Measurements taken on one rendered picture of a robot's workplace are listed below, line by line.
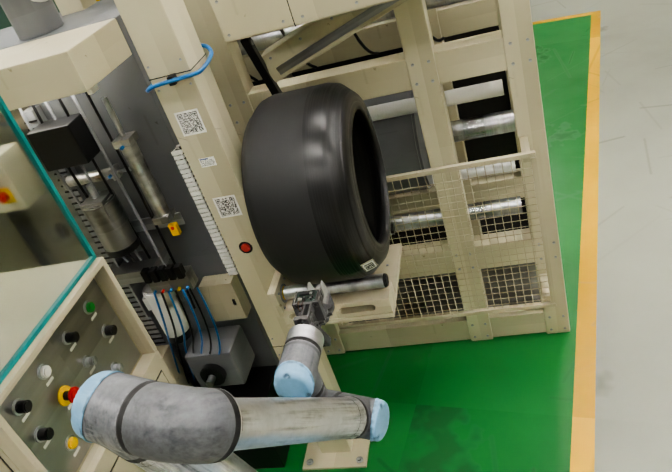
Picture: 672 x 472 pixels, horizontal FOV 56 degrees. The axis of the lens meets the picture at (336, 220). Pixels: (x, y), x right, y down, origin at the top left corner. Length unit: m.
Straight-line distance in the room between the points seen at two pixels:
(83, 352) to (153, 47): 0.85
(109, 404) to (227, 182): 1.01
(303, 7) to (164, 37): 0.42
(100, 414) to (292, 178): 0.84
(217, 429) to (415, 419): 1.80
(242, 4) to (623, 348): 2.01
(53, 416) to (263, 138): 0.89
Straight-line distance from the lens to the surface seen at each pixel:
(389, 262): 2.20
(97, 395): 1.10
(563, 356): 2.89
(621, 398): 2.74
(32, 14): 2.30
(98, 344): 1.95
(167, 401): 1.02
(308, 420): 1.23
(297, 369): 1.43
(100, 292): 1.97
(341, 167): 1.67
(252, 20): 1.99
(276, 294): 2.01
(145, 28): 1.81
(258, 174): 1.71
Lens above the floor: 2.09
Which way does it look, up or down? 31 degrees down
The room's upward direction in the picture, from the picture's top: 19 degrees counter-clockwise
